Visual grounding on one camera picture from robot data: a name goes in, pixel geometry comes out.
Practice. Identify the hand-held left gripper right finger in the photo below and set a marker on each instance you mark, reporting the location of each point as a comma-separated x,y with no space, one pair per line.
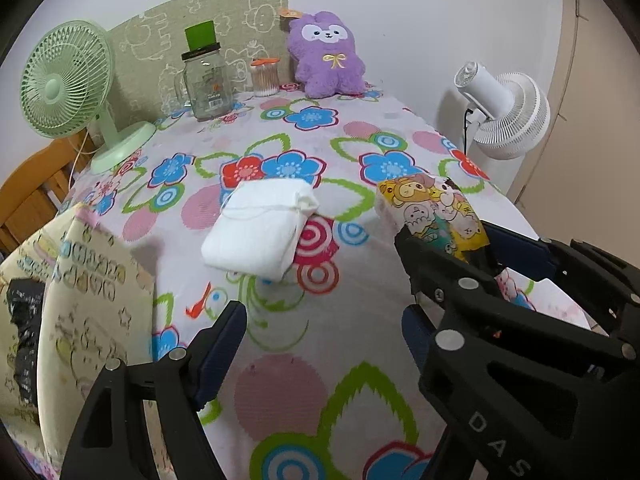
417,335

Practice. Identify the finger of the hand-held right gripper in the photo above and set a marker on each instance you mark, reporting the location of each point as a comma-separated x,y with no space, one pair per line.
450,270
520,255

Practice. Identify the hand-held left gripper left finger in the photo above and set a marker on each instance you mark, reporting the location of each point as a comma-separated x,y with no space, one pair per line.
220,350

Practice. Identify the white cloth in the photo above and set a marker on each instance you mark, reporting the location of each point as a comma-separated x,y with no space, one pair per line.
255,235

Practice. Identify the yellow cartoon fabric storage box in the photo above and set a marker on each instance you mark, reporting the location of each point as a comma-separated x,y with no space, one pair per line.
95,310

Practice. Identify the black cloth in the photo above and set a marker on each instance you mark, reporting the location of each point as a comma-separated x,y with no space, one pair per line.
25,335

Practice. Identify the floral tablecloth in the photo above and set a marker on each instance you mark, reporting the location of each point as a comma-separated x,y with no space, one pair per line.
300,360

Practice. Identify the white standing fan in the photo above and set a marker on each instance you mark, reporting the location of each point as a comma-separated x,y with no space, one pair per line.
510,110

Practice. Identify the beige wooden door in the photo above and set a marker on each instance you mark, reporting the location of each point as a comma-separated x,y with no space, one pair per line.
600,85

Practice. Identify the purple plush bunny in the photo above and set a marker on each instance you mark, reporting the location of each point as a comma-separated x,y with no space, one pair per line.
325,60

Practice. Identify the wooden chair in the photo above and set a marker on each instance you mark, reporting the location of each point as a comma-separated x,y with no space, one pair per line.
30,185

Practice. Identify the cotton swab jar orange lid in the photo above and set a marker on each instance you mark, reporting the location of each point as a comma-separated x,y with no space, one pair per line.
265,80

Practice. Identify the glass mug jar black lid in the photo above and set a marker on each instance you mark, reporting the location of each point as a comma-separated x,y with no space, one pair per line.
207,85

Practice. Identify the green desk fan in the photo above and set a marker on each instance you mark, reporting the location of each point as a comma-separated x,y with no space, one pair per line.
65,80

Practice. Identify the green plastic cup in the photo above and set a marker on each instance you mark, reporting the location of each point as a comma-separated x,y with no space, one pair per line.
200,37

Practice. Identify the green patterned board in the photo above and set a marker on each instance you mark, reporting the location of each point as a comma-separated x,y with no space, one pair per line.
150,35

